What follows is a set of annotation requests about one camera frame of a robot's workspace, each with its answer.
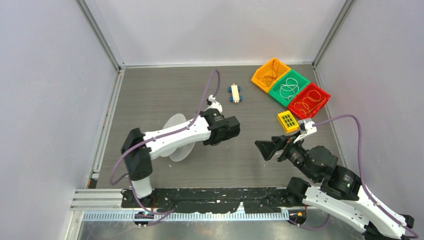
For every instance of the red plastic bin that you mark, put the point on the red plastic bin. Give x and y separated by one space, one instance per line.
309 101

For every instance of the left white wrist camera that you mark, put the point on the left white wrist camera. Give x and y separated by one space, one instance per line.
212 103

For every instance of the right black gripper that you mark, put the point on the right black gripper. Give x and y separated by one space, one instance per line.
267 148

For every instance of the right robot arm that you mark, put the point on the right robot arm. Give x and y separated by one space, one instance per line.
335 190

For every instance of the yellow grid block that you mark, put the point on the yellow grid block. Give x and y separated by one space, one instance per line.
287 121

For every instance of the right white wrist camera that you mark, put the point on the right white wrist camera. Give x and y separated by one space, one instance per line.
306 128

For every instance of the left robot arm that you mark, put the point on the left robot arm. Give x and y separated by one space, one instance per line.
176 141

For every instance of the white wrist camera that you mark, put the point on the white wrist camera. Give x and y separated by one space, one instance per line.
306 128
212 103

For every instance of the slotted cable duct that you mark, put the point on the slotted cable duct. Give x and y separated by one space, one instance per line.
239 215

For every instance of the beige blue connector block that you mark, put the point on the beige blue connector block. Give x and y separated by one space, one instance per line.
235 90

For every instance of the clear plastic cable spool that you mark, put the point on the clear plastic cable spool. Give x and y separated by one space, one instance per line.
180 153

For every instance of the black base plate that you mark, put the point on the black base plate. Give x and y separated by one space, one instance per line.
255 200

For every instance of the orange plastic bin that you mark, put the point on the orange plastic bin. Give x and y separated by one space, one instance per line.
268 74

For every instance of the green plastic bin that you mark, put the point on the green plastic bin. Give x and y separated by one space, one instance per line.
288 87

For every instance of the aluminium rail frame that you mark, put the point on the aluminium rail frame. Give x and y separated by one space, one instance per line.
96 200

